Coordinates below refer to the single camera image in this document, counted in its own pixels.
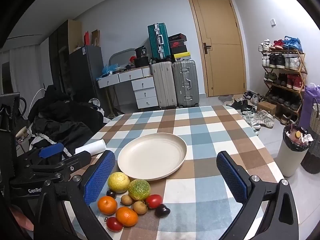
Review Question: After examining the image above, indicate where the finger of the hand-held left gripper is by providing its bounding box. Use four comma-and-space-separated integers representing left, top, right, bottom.
24, 142, 65, 165
30, 151, 92, 178

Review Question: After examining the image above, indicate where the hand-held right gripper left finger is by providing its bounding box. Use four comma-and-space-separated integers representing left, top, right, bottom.
34, 150, 117, 240

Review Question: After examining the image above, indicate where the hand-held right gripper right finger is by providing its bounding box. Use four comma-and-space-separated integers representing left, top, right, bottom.
216, 151, 300, 240

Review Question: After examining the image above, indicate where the yellow citrus fruit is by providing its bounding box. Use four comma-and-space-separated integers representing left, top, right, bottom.
108, 172, 131, 194

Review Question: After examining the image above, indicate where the orange mandarin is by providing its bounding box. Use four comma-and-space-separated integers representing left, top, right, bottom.
97, 195, 118, 215
115, 206, 139, 227

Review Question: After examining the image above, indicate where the brown longan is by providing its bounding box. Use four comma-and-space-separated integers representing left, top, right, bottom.
121, 194, 134, 206
132, 201, 148, 215

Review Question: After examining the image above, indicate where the green-yellow mottled fruit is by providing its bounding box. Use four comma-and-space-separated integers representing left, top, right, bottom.
128, 179, 151, 201

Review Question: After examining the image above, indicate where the red tomato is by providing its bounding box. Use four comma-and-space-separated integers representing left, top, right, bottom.
145, 194, 163, 209
104, 217, 123, 232

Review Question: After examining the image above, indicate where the beige round plate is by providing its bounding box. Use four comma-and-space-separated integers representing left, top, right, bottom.
117, 132, 187, 181

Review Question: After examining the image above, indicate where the person's left hand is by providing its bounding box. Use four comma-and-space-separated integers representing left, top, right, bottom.
10, 205, 35, 232

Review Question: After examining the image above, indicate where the white paper towel roll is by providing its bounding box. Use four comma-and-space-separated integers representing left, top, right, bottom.
75, 139, 107, 156

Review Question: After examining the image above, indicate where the pile of dark clothes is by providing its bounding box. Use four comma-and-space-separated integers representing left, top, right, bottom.
28, 85, 105, 153

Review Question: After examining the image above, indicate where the white trash bin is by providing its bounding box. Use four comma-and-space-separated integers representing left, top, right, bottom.
277, 125, 314, 177

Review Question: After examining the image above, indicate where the scattered sneakers pile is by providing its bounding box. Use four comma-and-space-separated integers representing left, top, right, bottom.
226, 91, 275, 132

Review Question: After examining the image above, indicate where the brown cardboard box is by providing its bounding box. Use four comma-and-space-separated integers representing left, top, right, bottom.
257, 101, 277, 115

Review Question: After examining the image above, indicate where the grey door mat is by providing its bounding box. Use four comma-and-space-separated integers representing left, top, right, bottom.
218, 94, 244, 103

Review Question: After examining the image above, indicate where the dark woven basket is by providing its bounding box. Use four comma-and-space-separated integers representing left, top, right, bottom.
301, 130, 320, 174

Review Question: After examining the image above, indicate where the dark grey fridge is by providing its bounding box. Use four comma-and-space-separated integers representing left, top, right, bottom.
69, 45, 105, 105

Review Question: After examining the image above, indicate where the white curtain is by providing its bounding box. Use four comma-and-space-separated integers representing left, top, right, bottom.
9, 46, 41, 95

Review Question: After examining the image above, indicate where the white desk with drawers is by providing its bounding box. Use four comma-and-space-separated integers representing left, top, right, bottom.
97, 66, 159, 109

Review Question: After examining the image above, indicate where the blue plastic bag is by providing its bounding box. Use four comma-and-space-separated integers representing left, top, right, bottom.
102, 64, 121, 75

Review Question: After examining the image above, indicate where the light wicker basket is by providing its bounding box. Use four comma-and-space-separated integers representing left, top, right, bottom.
309, 97, 320, 134

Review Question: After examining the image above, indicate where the grey suitcase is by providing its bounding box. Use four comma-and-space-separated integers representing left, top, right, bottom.
172, 60, 200, 108

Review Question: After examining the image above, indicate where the tall wooden cabinet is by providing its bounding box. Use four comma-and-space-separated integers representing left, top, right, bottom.
49, 19, 83, 90

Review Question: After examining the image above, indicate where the purple bag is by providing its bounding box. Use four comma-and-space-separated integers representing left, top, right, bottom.
299, 83, 320, 130

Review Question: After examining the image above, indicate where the wooden door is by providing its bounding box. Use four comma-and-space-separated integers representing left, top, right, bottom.
188, 0, 247, 97

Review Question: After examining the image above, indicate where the white suitcase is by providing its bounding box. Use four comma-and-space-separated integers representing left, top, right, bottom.
151, 61, 177, 110

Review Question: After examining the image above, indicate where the brown cardboard sheet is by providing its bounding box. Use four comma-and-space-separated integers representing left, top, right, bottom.
91, 29, 101, 47

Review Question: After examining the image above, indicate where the wooden shoe rack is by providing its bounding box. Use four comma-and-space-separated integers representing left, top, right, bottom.
261, 49, 307, 123
259, 35, 306, 125

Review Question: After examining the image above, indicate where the yellow black shoe box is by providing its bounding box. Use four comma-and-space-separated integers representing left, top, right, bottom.
172, 52, 191, 62

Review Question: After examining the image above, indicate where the red black shoe box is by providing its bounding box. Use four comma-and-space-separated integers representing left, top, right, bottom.
169, 41, 187, 54

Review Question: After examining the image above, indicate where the teal suitcase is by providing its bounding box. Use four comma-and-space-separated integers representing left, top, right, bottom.
147, 23, 172, 61

